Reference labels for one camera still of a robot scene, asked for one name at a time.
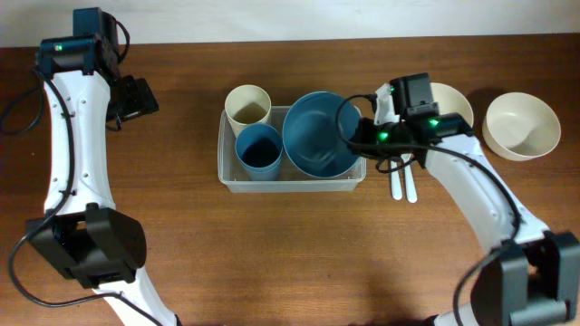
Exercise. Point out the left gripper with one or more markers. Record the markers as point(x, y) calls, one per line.
point(140, 98)

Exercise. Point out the beige bowl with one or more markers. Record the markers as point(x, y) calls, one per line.
point(451, 100)
point(520, 127)

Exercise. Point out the white plastic fork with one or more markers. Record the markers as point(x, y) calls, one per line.
point(396, 190)

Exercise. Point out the white plastic spoon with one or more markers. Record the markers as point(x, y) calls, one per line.
point(410, 189)

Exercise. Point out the blue bowl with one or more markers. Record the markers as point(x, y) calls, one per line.
point(310, 134)

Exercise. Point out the blue cup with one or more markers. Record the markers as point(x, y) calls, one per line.
point(259, 147)
point(267, 173)

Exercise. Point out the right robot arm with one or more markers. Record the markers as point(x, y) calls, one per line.
point(529, 275)

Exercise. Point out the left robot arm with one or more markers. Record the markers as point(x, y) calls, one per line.
point(82, 235)

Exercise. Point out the clear plastic storage container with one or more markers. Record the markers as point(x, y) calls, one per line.
point(291, 179)

